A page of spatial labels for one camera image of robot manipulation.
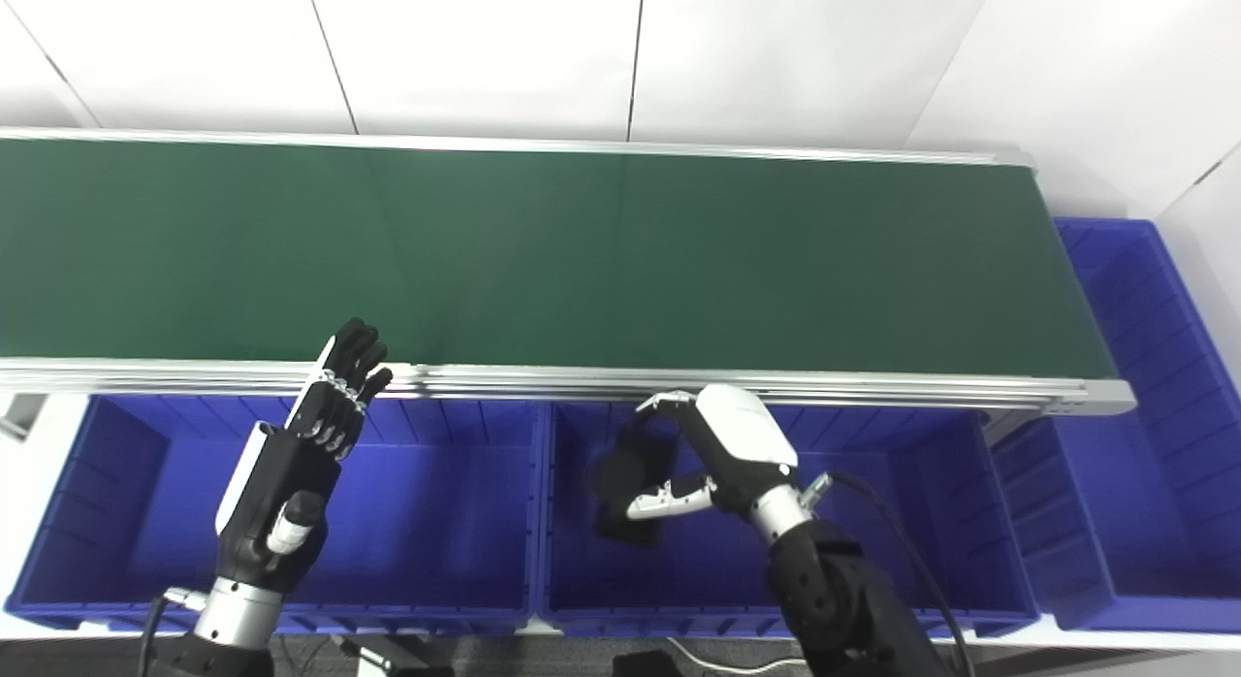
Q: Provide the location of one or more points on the aluminium conveyor support leg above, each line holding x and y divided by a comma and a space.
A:
19, 415

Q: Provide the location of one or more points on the black cylinder block part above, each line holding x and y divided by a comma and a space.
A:
630, 464

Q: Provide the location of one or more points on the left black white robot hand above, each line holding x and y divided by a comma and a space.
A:
271, 483

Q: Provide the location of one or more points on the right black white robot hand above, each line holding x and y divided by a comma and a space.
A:
742, 444

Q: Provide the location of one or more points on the blue plastic bin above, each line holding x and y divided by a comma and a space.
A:
436, 522
1154, 464
921, 522

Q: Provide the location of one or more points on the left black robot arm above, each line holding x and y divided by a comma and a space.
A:
228, 619

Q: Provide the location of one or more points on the white black robot body part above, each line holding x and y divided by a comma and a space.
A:
383, 661

